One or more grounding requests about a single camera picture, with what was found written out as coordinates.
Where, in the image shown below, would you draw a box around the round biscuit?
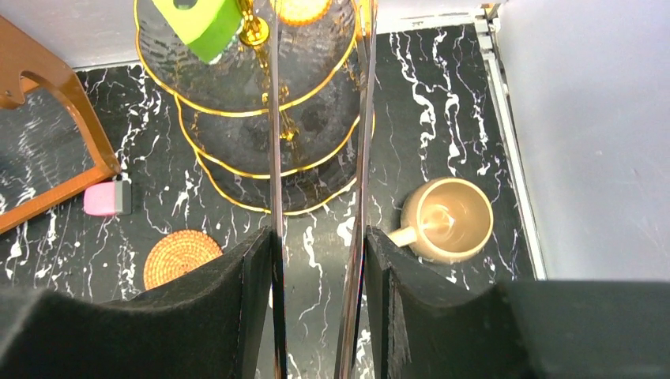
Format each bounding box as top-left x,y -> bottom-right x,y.
270,0 -> 332,26

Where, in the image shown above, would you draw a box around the metal tongs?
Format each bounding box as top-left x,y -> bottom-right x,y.
273,1 -> 378,378

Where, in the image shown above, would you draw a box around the pink eraser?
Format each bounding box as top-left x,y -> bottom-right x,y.
83,181 -> 132,216

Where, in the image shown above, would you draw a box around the far woven coaster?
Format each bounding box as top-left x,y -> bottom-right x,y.
143,230 -> 223,291

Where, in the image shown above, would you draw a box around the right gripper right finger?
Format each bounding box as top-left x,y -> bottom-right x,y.
364,227 -> 669,378

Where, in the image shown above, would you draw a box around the beige mug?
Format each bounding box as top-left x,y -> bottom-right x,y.
388,178 -> 494,264

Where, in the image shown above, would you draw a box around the green cake wedge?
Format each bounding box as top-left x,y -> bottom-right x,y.
153,0 -> 243,63

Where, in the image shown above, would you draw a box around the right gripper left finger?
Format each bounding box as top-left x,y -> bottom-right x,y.
1,227 -> 271,378

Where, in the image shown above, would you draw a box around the wooden three-tier shelf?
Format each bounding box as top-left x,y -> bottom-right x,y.
1,18 -> 121,232

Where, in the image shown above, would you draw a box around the glass three-tier dessert stand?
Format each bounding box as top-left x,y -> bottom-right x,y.
134,1 -> 362,215

